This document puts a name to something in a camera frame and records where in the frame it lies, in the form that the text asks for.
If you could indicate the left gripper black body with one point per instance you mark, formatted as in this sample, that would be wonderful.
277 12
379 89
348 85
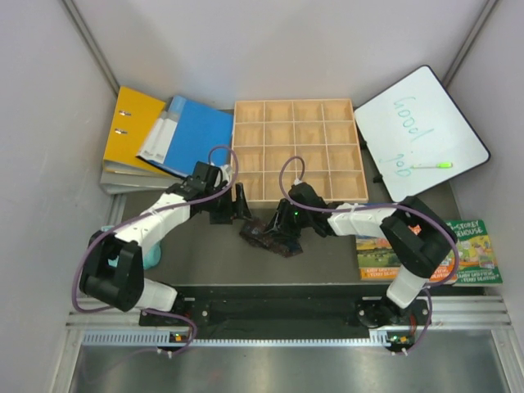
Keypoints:
220 207

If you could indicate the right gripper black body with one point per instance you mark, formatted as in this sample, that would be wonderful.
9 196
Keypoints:
294 221

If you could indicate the brown floral necktie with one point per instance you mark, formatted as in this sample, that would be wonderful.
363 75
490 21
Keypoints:
254 233

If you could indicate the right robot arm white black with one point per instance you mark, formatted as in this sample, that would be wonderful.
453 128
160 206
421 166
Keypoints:
419 238

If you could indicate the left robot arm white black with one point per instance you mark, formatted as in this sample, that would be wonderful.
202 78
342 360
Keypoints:
112 269

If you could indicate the wooden compartment tray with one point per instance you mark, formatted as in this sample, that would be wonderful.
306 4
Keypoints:
279 141

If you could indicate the teal cat-ear headphones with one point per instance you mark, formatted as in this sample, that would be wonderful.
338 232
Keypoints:
149 261

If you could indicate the blue folder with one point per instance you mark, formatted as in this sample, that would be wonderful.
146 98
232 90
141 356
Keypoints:
183 134

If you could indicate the Animal Farm book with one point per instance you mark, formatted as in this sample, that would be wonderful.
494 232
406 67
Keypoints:
376 259

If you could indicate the grey binder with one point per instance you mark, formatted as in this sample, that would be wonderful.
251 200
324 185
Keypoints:
115 183

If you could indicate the white whiteboard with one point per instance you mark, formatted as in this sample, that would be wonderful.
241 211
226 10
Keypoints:
416 121

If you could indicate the green marker pen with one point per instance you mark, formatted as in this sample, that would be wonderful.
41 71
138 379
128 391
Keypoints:
442 165

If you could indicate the orange Treehouse book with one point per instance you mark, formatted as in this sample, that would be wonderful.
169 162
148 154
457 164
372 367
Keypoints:
447 272

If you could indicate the green Treehouse book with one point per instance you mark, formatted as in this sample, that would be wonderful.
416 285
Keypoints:
478 265

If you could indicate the yellow ring binder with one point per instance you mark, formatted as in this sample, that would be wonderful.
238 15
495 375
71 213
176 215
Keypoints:
134 115

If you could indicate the white cable duct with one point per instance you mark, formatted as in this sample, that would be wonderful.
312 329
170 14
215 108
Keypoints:
178 336

